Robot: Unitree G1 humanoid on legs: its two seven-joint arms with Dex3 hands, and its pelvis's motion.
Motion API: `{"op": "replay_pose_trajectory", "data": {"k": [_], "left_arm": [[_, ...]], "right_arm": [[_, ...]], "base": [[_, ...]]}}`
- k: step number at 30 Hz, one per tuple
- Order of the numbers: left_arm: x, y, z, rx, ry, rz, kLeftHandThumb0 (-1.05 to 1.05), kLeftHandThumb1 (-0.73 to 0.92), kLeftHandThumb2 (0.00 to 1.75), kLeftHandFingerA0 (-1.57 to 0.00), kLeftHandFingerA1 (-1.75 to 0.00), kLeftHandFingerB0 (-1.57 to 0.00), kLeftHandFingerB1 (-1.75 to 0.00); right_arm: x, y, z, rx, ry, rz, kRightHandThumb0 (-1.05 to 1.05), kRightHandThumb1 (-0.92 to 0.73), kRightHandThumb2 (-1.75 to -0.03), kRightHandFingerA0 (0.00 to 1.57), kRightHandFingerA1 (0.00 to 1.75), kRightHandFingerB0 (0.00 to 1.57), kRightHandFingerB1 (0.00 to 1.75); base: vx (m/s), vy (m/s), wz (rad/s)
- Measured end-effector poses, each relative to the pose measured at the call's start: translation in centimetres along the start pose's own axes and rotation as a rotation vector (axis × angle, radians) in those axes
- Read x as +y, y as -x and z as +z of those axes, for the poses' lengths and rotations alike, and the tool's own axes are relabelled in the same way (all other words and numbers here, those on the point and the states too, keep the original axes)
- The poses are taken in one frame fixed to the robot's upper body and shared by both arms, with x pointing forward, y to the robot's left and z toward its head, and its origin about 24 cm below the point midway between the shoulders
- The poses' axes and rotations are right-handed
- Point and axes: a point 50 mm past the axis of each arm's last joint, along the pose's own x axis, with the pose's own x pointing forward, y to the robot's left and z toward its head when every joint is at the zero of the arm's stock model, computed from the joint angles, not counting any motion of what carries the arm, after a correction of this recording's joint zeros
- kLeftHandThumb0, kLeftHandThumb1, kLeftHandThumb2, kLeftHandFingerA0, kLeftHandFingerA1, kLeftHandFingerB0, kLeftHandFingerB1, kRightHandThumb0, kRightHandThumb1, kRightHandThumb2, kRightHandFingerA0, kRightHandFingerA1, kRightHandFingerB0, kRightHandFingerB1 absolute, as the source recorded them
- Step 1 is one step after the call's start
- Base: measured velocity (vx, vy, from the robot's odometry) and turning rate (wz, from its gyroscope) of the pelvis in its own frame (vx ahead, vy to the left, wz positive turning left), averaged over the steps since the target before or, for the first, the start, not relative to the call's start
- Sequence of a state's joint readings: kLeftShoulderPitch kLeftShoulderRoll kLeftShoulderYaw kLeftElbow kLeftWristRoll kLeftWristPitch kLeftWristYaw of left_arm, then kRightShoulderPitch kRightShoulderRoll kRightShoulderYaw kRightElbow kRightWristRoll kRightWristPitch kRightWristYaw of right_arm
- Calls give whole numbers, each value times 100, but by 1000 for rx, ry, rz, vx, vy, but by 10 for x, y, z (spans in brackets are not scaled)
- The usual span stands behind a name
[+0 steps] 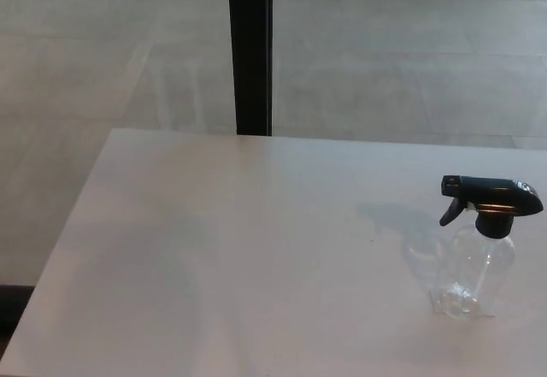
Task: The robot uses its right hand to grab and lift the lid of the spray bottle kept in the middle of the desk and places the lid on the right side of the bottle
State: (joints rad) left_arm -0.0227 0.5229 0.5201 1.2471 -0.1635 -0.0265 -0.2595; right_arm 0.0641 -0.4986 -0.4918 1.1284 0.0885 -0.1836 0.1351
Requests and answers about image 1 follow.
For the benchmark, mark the black window frame post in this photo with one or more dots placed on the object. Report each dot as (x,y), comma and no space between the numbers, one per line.
(250,52)

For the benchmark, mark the clear plastic bottle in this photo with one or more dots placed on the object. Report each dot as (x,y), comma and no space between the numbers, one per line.
(474,270)

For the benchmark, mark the black trigger sprayer lid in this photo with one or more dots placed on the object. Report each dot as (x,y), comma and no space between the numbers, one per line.
(495,193)

